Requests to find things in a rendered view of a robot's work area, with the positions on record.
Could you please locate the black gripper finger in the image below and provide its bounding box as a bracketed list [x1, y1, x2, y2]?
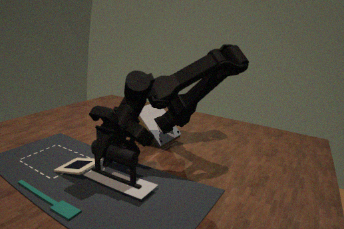
[103, 142, 130, 167]
[96, 125, 119, 161]

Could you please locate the beige square tile with dark centre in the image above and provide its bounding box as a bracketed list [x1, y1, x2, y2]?
[54, 158, 95, 175]

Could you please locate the green flat trowel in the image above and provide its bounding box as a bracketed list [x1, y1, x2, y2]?
[18, 180, 82, 221]

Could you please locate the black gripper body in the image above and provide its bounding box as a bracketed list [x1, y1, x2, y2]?
[89, 103, 140, 155]

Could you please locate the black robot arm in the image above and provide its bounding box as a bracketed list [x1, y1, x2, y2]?
[120, 44, 249, 146]

